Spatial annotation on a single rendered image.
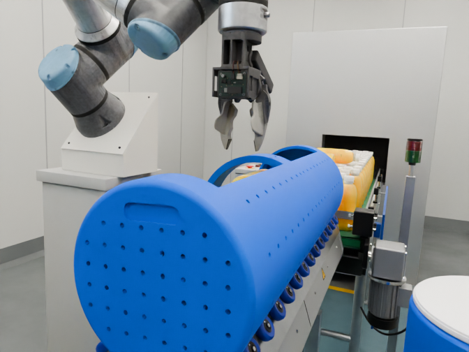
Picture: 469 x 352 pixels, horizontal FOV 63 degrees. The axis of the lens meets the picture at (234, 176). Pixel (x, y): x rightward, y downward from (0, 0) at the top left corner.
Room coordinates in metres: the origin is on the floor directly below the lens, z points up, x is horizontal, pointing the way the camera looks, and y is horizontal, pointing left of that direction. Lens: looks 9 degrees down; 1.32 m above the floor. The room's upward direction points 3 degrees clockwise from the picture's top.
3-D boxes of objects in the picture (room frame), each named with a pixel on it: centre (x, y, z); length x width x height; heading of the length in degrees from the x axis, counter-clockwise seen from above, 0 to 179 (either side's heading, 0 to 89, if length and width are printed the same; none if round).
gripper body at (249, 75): (0.73, 0.00, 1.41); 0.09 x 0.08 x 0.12; 158
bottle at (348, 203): (1.48, -0.44, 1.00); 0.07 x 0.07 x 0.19
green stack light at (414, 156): (1.64, -0.75, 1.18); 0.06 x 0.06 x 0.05
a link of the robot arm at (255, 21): (0.74, -0.01, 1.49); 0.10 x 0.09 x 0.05; 68
